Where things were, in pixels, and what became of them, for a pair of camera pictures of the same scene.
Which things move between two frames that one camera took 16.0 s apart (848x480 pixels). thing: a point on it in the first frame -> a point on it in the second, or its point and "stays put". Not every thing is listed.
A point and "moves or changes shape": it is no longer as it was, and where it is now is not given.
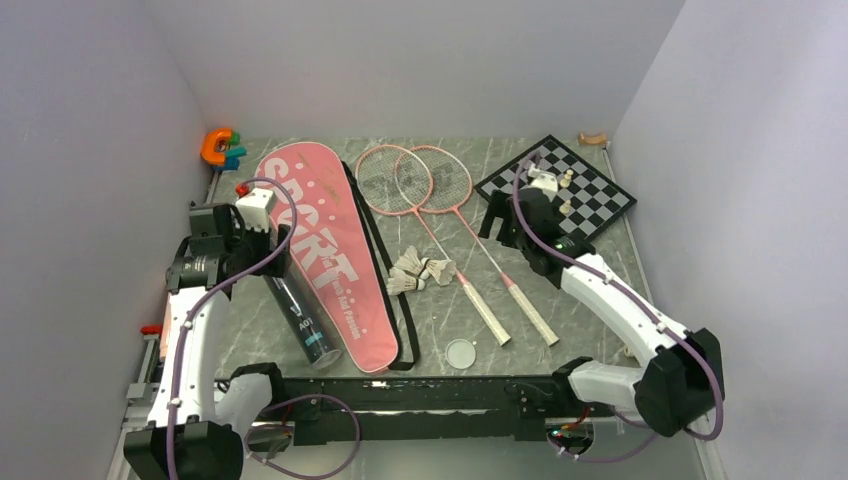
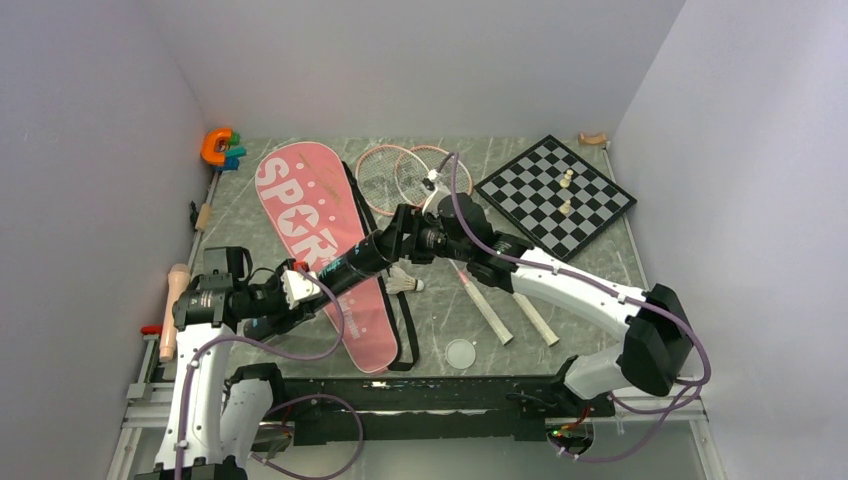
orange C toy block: [208, 151] stays put
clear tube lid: [460, 353] stays put
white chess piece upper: [567, 177] stays put
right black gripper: [500, 206] -> [411, 221]
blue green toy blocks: [232, 154] stays put
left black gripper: [262, 239] -> [282, 321]
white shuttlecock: [400, 281] stays put
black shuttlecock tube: [306, 328] moves or changes shape
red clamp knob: [151, 329] stays put
